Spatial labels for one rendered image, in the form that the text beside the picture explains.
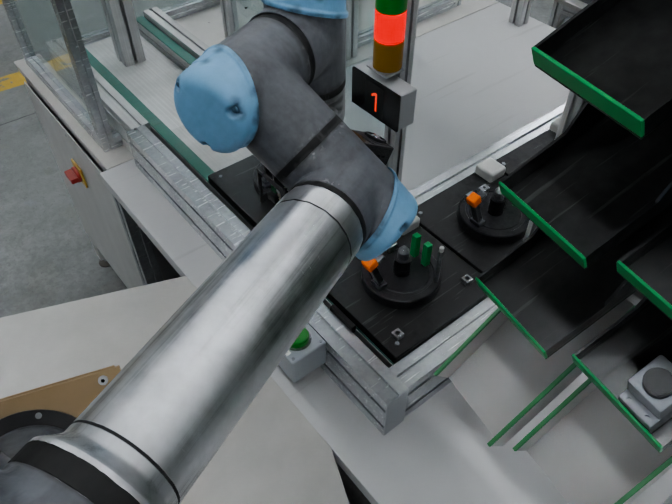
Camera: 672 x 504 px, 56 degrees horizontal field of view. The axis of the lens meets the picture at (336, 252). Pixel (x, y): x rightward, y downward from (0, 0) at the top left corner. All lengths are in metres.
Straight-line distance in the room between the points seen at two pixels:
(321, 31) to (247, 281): 0.26
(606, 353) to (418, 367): 0.33
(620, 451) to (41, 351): 0.96
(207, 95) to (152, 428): 0.26
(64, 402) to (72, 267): 1.75
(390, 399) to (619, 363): 0.36
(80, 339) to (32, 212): 1.72
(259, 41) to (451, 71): 1.39
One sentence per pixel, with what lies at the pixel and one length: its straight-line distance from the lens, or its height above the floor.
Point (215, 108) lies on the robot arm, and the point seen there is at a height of 1.54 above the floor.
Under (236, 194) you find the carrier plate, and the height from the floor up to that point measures 0.97.
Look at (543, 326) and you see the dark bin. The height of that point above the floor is 1.20.
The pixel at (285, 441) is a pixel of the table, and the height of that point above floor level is 0.86.
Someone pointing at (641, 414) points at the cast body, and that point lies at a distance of 0.75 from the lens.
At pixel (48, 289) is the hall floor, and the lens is 2.60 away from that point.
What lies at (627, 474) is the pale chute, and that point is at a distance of 0.92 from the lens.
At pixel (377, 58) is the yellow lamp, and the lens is 1.08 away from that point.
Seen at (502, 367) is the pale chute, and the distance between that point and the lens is 0.95.
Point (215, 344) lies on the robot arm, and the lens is 0.39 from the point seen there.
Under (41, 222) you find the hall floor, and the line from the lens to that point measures 2.88.
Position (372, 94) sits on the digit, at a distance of 1.12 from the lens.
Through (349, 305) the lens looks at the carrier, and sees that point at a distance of 1.08.
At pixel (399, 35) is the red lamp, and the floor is 1.33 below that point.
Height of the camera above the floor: 1.82
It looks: 47 degrees down
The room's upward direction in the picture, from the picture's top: straight up
